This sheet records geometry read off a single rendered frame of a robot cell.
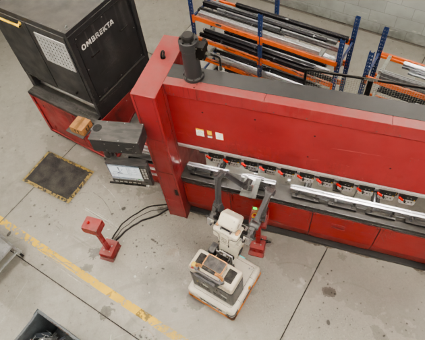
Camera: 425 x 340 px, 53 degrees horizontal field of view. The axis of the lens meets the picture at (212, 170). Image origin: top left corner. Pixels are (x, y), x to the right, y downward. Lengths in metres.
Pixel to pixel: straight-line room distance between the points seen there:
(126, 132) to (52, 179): 2.68
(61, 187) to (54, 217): 0.48
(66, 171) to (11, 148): 1.11
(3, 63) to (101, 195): 3.71
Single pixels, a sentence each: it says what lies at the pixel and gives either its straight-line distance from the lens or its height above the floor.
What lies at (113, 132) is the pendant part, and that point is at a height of 1.95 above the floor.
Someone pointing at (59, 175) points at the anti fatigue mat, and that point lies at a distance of 6.66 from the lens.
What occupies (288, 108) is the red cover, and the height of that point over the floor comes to 2.27.
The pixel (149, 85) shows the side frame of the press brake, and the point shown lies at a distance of 4.04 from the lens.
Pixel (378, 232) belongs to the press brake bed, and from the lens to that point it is 5.07.
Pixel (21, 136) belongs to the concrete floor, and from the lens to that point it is 7.45.
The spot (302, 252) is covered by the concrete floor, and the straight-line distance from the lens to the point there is 5.53.
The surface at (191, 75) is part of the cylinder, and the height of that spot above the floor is 2.38.
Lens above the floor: 5.05
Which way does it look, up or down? 55 degrees down
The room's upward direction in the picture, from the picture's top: 8 degrees counter-clockwise
